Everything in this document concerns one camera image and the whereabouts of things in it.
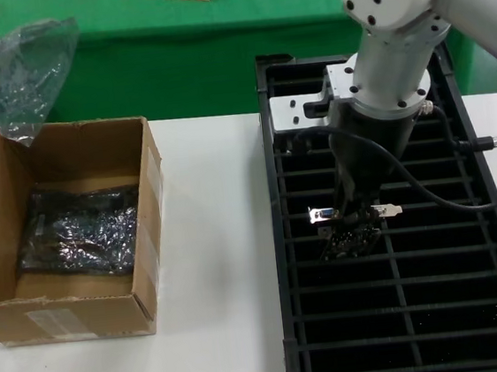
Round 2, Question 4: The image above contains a bagged graphics card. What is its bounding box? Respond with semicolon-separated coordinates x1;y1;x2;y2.
11;175;149;289

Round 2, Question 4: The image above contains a graphics card with metal bracket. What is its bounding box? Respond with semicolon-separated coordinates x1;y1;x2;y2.
307;196;407;265

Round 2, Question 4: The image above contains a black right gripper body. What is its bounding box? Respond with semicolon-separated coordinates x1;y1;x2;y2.
324;92;426;224

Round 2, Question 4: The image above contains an open brown cardboard box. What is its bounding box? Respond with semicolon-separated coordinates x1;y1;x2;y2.
0;110;181;351

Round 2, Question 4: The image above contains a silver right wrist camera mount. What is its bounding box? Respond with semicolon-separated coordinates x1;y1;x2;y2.
265;61;364;139

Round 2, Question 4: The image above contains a right cable with silver connector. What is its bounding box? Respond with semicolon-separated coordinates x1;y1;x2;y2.
417;95;497;159

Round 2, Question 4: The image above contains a black slotted plastic crate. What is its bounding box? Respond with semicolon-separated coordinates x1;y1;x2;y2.
251;28;497;372

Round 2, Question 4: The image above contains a clear antistatic plastic bag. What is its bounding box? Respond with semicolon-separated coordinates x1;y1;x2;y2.
0;15;93;152

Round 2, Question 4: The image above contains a green tablecloth with carton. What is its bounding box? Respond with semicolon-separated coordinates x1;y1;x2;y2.
0;0;488;142

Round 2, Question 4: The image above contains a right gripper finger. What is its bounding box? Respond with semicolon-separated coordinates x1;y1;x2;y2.
363;201;386;223
342;209;372;230

